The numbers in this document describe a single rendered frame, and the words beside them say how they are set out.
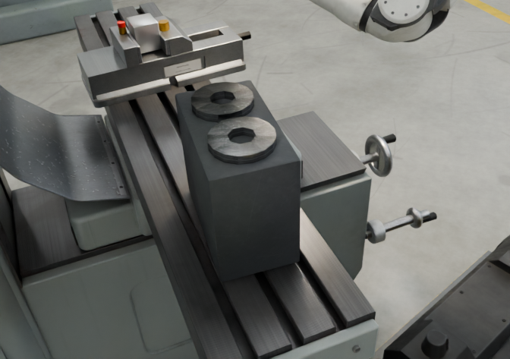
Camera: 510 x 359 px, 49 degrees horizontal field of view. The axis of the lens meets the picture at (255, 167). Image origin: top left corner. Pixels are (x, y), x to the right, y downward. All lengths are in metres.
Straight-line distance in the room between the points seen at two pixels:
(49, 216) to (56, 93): 2.11
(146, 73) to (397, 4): 0.56
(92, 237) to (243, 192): 0.51
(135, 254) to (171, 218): 0.30
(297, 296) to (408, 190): 1.72
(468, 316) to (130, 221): 0.72
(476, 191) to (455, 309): 1.29
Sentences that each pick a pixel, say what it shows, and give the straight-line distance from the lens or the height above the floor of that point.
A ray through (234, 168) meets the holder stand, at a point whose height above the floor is 1.15.
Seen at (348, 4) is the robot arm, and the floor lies 1.20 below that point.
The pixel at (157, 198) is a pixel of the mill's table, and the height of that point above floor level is 0.96.
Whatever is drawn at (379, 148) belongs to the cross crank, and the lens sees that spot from 1.51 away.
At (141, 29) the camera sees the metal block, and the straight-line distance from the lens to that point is 1.22.
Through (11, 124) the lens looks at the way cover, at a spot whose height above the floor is 0.99.
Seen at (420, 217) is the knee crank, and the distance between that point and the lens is 1.52.
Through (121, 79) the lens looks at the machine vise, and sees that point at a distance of 1.22.
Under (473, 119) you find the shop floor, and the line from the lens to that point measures 2.99.
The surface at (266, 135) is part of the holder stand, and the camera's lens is 0.72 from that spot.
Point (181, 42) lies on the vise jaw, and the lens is 1.22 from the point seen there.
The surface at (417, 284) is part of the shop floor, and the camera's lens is 2.11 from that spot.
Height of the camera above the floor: 1.57
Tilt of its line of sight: 38 degrees down
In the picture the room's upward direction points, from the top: 3 degrees counter-clockwise
